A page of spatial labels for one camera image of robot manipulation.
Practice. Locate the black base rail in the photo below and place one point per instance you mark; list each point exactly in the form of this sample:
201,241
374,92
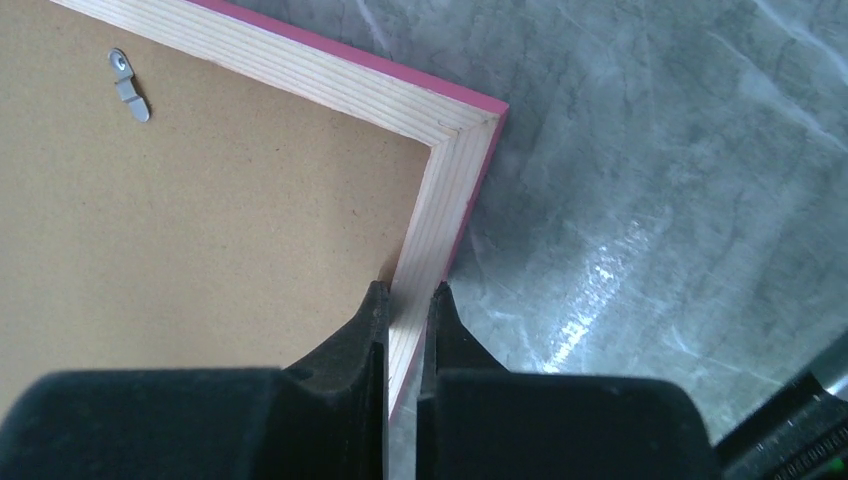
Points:
798,433

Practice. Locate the pink wooden photo frame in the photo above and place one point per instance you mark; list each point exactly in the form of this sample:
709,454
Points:
279,174

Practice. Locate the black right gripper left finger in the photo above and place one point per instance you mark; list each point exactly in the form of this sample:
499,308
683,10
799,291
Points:
323,417

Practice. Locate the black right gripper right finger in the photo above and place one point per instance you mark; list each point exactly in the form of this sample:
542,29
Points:
478,420

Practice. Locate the silver frame hanger clip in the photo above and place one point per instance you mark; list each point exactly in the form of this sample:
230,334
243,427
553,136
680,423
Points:
125,85

